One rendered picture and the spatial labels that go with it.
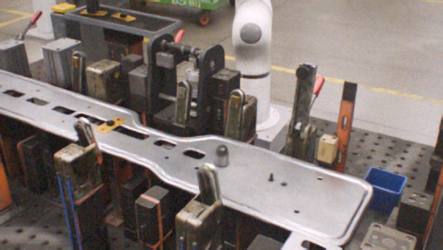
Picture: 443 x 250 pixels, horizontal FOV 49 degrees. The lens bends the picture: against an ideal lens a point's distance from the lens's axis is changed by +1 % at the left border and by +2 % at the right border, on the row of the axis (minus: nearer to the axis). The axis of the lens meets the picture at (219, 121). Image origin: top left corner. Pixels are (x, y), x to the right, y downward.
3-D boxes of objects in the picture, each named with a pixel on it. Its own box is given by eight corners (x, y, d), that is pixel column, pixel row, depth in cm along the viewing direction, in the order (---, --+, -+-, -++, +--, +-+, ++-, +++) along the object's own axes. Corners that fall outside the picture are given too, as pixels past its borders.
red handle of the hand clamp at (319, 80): (288, 126, 113) (312, 72, 119) (289, 130, 115) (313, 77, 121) (304, 130, 112) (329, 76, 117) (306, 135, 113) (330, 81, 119)
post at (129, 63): (132, 170, 162) (119, 57, 142) (141, 162, 165) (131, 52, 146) (144, 174, 159) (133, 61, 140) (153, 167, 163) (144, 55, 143)
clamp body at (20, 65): (7, 139, 179) (-17, 45, 161) (32, 126, 187) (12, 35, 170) (25, 146, 175) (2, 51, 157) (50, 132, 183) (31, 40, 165)
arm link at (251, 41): (271, 64, 168) (273, -4, 156) (269, 89, 153) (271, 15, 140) (236, 63, 170) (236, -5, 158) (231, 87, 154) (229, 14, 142)
